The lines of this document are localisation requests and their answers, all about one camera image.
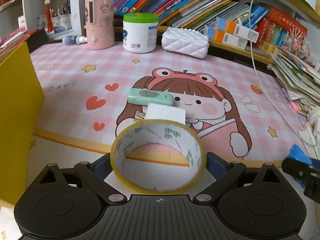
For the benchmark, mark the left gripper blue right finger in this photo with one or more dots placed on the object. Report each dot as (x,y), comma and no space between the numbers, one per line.
(216,166)

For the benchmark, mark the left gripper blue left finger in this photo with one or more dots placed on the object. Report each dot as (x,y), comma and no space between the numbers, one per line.
(102,167)

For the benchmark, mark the yellow tape roll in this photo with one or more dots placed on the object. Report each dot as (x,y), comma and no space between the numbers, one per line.
(158,156)

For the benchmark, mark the mint green stapler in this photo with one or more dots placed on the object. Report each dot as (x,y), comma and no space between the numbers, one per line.
(143,97)

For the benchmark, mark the pink cartoon table mat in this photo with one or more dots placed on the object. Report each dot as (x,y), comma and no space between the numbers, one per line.
(91,96)

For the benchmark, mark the white charger adapter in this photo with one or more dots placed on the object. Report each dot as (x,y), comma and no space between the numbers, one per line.
(162,112)

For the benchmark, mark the stack of papers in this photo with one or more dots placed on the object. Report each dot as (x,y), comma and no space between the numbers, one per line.
(299,79)

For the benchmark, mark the yellow cardboard box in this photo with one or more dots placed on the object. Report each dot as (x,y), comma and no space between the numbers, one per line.
(21,101)

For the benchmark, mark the white quilted pouch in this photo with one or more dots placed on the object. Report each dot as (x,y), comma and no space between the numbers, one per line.
(185,41)

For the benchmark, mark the small blue white bottle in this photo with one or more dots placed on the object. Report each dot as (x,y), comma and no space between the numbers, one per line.
(74,40)

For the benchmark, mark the orange blue boxes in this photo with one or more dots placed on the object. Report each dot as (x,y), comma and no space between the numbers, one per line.
(230,33)

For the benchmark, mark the white jar green lid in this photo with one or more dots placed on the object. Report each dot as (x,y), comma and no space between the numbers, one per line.
(140,32)

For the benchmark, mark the white pen holder cup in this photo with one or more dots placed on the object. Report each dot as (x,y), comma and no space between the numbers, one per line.
(65,21)

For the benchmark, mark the red plastic bags pile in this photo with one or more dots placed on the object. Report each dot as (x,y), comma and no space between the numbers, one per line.
(16,38)

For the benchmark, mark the pink cylindrical humidifier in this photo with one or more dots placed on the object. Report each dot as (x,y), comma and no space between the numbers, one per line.
(99,20)

